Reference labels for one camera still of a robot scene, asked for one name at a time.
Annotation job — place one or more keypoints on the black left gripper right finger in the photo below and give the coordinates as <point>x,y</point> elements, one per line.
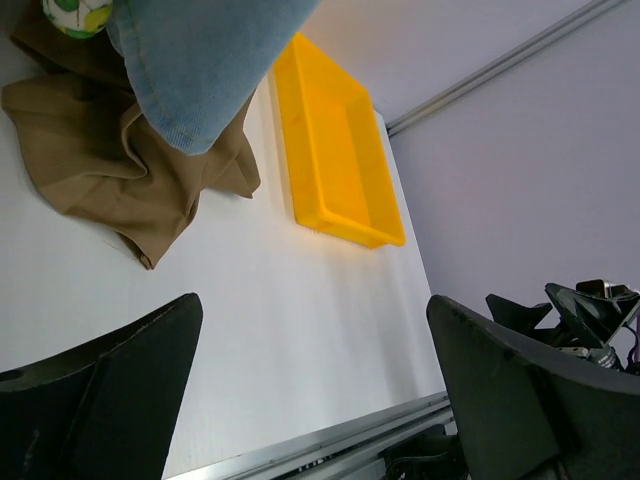
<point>525,410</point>

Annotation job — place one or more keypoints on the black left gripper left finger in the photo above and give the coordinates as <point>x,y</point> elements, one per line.
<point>106,409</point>

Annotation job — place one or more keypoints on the khaki tan skirt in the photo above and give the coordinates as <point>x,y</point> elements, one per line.
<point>91,153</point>

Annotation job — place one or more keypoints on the light blue denim skirt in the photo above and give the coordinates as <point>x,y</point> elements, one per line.
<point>193,64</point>

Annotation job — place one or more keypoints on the lemon print skirt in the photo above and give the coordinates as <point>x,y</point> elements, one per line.
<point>78,19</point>

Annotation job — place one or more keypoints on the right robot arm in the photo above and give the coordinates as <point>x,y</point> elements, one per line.
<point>580,322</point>

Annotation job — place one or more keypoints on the yellow plastic bin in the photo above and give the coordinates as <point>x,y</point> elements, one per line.
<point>338,172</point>

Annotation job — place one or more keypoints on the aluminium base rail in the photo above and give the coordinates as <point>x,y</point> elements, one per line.
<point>338,451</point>

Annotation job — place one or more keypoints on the aluminium corner frame post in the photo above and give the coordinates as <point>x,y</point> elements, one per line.
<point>529,48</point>

